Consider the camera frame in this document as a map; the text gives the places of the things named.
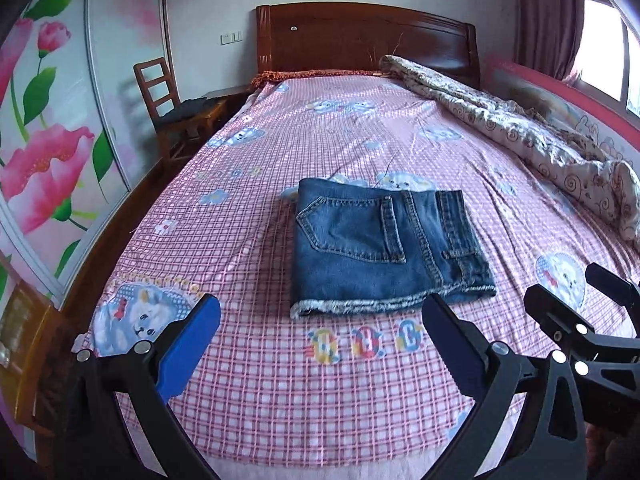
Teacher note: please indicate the wooden chair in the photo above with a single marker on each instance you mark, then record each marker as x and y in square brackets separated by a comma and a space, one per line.
[155, 85]

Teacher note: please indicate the wooden nightstand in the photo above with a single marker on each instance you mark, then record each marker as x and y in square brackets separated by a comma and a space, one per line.
[230, 95]

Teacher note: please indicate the purple curtain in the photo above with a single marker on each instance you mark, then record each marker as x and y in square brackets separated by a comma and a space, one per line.
[545, 15]

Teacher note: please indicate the pink checked bed sheet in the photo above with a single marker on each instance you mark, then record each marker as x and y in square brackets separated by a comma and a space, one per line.
[300, 385]

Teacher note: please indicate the orange fringed cloth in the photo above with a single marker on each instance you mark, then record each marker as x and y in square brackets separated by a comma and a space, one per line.
[310, 76]

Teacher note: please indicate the dark cloth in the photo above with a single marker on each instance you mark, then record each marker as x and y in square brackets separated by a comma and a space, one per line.
[190, 109]

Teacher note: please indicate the wooden cabinet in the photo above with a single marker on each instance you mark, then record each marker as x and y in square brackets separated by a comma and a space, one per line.
[25, 340]

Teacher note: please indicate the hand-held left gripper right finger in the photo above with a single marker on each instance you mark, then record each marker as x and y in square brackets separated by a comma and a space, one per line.
[450, 342]

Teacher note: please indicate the beige patterned quilt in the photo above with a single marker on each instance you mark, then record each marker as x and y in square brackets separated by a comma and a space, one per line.
[525, 130]

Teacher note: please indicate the wooden bed frame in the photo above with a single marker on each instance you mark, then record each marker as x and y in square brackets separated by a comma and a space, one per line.
[360, 35]

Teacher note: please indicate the white wall switch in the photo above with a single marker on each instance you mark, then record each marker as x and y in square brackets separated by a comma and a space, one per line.
[231, 37]

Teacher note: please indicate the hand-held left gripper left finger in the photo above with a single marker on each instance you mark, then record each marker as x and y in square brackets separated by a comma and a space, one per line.
[190, 345]

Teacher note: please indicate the flower print wardrobe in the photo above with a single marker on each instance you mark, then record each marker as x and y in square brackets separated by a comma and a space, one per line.
[55, 110]

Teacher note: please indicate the window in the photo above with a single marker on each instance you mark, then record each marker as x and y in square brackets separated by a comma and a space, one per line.
[607, 45]

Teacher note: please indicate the blue denim pants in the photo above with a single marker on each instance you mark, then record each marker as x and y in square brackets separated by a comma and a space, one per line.
[375, 250]

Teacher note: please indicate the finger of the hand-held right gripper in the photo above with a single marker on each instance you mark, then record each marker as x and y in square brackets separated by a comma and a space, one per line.
[612, 285]
[560, 317]

